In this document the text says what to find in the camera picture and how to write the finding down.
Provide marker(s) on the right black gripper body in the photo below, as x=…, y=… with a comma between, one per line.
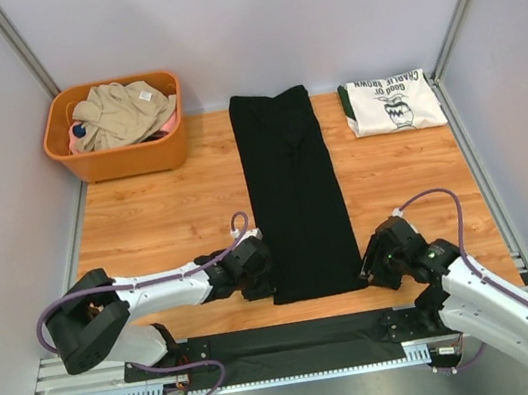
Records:
x=385, y=270

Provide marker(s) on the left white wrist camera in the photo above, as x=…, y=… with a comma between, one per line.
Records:
x=239, y=235

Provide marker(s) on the folded white printed t shirt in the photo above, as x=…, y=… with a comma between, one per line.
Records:
x=402, y=102

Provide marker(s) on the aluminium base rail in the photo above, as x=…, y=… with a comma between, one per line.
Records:
x=116, y=378

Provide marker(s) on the black base cloth strip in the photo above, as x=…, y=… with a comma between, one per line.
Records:
x=312, y=346

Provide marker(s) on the black t shirt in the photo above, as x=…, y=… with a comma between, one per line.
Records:
x=295, y=197

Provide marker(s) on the blue garment in basket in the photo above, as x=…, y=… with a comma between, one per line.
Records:
x=78, y=131

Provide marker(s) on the beige shirt in basket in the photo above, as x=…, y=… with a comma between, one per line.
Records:
x=116, y=115

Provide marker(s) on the pink garment in basket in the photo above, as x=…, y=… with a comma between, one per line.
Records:
x=162, y=132

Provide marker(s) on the left aluminium corner post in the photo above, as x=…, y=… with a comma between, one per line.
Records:
x=15, y=40

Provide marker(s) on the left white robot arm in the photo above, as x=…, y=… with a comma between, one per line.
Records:
x=94, y=321

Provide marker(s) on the orange plastic basket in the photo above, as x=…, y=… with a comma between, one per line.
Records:
x=167, y=153

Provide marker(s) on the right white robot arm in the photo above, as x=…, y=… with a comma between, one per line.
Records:
x=460, y=294

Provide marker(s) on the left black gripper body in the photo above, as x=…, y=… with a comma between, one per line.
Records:
x=256, y=285

